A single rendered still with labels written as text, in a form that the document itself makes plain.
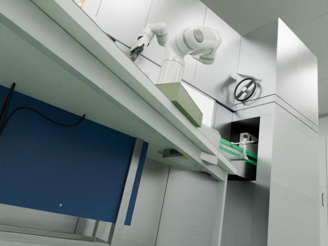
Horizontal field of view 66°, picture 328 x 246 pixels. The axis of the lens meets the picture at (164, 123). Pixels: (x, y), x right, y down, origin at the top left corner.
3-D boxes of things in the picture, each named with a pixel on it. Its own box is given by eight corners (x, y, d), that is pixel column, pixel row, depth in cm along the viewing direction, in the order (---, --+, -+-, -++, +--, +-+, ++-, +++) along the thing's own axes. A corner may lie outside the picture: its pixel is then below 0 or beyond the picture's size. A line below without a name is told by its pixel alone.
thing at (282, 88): (277, 147, 250) (280, 70, 280) (318, 143, 221) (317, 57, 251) (232, 121, 213) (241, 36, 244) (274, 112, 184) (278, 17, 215)
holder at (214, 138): (182, 153, 147) (184, 141, 150) (218, 150, 125) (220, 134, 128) (158, 144, 138) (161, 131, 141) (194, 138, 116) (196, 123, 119)
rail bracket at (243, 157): (231, 169, 174) (234, 137, 181) (253, 168, 161) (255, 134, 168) (227, 167, 171) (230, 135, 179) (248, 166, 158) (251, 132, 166)
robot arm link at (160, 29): (170, 33, 157) (168, 20, 149) (163, 45, 152) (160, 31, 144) (148, 31, 162) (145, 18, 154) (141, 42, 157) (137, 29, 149)
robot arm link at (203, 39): (201, 58, 126) (228, 46, 114) (167, 60, 110) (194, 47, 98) (196, 40, 126) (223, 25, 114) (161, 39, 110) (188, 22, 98)
